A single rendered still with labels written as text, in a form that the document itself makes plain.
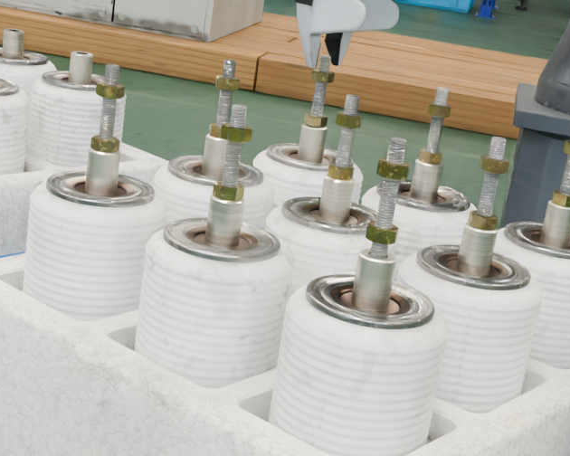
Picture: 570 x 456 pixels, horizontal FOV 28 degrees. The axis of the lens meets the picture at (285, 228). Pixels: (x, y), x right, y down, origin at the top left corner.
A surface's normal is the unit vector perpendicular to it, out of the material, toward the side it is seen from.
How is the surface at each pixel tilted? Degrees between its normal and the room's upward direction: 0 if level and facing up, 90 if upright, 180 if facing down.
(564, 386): 0
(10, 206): 90
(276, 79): 90
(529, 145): 90
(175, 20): 90
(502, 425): 0
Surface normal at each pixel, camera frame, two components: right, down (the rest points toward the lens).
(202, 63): -0.21, 0.26
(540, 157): -0.83, 0.05
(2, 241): 0.73, 0.30
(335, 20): -0.53, 0.08
